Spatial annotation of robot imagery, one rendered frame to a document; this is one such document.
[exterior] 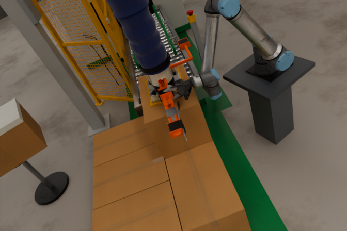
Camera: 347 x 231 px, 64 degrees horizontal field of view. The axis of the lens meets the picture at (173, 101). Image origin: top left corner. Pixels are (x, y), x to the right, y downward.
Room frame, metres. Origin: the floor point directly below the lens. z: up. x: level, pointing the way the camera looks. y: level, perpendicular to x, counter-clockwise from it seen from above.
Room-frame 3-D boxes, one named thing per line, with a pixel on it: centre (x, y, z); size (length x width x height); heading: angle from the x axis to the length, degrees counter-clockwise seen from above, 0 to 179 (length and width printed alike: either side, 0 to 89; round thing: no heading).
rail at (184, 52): (3.28, -0.35, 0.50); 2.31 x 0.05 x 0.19; 178
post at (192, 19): (2.68, -0.50, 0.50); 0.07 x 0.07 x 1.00; 88
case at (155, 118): (1.73, 0.02, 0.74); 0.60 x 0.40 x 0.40; 176
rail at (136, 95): (3.30, 0.30, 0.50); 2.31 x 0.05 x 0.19; 178
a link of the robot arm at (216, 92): (1.49, -0.28, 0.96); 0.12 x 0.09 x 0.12; 7
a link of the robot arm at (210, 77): (1.48, -0.28, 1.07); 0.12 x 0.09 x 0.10; 88
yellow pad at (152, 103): (1.76, 0.11, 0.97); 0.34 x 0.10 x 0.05; 177
